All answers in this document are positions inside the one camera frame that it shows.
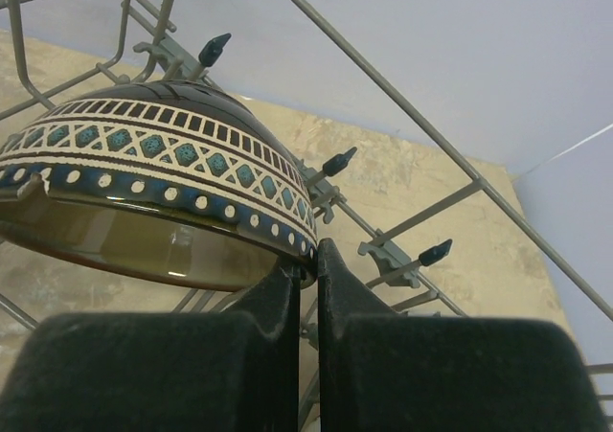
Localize grey wire dish rack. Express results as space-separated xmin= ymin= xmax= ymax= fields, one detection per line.
xmin=0 ymin=0 xmax=613 ymax=432

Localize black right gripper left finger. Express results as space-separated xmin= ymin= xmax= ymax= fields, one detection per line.
xmin=1 ymin=261 xmax=302 ymax=431

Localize brown glazed bowl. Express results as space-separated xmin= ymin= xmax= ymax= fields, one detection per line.
xmin=1 ymin=80 xmax=318 ymax=291

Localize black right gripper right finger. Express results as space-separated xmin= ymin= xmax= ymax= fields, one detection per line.
xmin=318 ymin=239 xmax=608 ymax=431

